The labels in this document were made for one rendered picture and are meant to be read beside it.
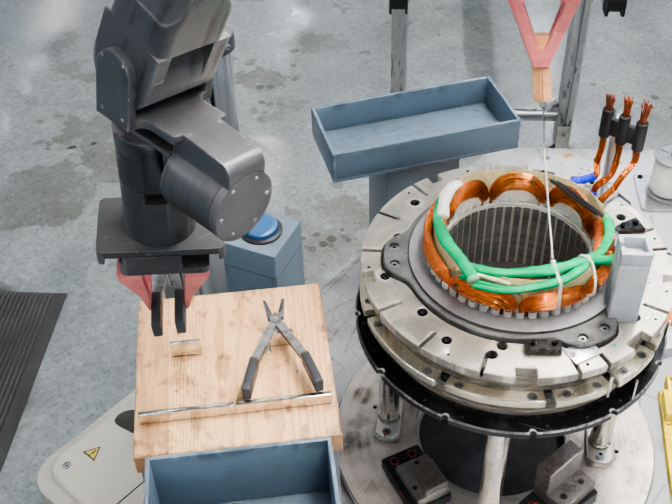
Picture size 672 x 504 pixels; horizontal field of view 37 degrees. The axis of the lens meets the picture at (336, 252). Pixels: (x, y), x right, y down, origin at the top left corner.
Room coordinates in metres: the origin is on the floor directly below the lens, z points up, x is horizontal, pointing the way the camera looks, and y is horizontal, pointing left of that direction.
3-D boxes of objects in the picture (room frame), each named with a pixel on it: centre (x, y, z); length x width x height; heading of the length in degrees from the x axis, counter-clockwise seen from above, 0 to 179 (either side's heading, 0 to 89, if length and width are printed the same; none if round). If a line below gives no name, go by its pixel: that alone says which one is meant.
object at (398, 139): (1.06, -0.11, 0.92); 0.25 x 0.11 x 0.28; 104
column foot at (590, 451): (0.72, -0.31, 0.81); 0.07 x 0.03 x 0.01; 169
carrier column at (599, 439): (0.72, -0.31, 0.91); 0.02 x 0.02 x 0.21
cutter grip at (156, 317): (0.60, 0.16, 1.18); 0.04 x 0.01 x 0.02; 5
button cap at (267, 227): (0.87, 0.09, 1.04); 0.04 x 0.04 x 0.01
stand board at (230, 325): (0.64, 0.10, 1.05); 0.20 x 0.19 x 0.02; 6
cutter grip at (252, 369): (0.60, 0.08, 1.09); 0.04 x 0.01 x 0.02; 171
